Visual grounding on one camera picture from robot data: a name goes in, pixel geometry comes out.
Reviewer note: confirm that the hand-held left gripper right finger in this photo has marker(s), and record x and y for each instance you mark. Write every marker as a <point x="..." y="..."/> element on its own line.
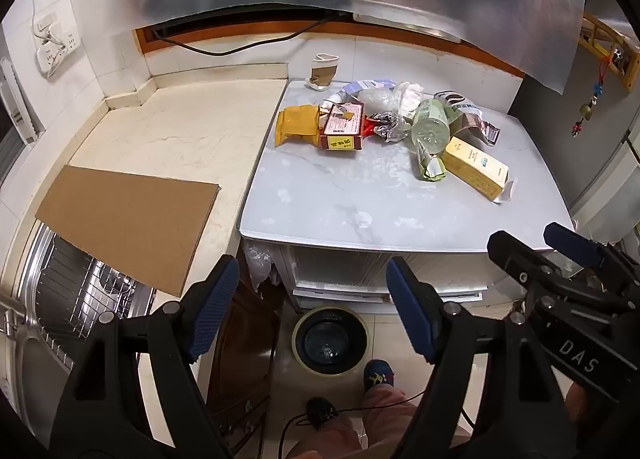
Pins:
<point x="410" y="309"/>

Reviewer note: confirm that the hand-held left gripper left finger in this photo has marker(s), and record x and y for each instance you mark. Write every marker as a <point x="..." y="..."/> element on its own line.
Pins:
<point x="215" y="309"/>

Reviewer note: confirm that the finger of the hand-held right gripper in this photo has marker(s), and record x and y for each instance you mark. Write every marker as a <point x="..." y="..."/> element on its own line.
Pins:
<point x="570" y="239"/>
<point x="510" y="251"/>

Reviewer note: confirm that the round trash bin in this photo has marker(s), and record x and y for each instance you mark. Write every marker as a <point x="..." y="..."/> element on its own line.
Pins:
<point x="300" y="339"/>

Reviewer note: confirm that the yellow cardboard box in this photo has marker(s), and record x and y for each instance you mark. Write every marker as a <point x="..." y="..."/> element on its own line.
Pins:
<point x="475" y="166"/>

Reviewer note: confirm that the torn green paper wrapper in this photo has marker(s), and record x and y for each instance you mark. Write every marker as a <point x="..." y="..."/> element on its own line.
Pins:
<point x="430" y="169"/>

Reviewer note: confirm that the brown foil packet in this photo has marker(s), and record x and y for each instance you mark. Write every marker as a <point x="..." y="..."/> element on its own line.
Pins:
<point x="475" y="124"/>

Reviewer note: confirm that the clear cup with green label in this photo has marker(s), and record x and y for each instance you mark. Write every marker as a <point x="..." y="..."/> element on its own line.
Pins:
<point x="430" y="131"/>

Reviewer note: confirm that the silver foil wrapper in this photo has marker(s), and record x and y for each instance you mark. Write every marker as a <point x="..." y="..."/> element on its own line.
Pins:
<point x="392" y="126"/>

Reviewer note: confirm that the red wrapper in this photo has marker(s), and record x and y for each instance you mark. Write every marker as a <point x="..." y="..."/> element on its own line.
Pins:
<point x="370" y="128"/>

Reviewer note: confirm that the red cardboard box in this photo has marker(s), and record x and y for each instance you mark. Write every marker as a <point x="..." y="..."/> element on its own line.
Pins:
<point x="342" y="131"/>

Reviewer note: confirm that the white plastic bag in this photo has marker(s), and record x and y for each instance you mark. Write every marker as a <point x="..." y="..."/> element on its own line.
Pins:
<point x="385" y="99"/>

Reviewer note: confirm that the yellow paper packet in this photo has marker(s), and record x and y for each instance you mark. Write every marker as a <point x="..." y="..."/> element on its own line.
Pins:
<point x="297" y="124"/>

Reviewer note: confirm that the brown glass bottle white cap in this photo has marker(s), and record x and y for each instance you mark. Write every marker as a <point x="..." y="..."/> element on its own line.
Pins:
<point x="322" y="74"/>

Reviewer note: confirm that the clear plastic bag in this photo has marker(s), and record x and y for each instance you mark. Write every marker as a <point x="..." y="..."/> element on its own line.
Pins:
<point x="260" y="264"/>

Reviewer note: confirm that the white drawer cabinet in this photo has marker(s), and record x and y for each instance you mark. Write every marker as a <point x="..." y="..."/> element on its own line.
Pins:
<point x="350" y="269"/>

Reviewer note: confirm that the blue patterned shoe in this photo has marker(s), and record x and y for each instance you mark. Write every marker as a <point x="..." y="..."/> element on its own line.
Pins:
<point x="378" y="374"/>

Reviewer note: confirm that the person's right leg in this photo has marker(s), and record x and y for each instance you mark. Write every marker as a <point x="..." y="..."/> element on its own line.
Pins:
<point x="390" y="414"/>

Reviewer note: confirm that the person's leg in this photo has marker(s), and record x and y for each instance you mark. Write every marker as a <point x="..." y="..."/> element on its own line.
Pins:
<point x="325" y="441"/>
<point x="390" y="414"/>

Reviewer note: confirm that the brown cardboard sheet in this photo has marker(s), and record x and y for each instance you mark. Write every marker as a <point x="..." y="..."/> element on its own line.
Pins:
<point x="130" y="224"/>

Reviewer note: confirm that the hanging beaded charm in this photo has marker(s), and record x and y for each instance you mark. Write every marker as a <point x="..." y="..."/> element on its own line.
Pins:
<point x="584" y="111"/>

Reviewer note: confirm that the person's left leg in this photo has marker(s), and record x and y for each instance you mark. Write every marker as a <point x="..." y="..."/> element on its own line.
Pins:
<point x="325" y="441"/>

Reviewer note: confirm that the stainless steel sink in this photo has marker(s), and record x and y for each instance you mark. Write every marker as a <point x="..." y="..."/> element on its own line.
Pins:
<point x="25" y="349"/>

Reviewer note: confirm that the silver metal bar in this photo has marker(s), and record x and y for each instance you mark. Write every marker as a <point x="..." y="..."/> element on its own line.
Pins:
<point x="410" y="26"/>

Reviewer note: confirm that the aluminium sliding window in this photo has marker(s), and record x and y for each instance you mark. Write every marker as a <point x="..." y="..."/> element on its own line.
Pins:
<point x="15" y="109"/>

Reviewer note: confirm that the wooden wall rack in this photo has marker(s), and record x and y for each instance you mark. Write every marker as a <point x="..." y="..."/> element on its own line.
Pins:
<point x="600" y="34"/>

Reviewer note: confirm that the brown wooden window frame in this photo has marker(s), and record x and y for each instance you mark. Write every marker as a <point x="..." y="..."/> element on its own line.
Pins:
<point x="145" y="41"/>

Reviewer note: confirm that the white wall socket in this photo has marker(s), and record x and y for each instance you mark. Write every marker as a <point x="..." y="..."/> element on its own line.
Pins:
<point x="55" y="44"/>

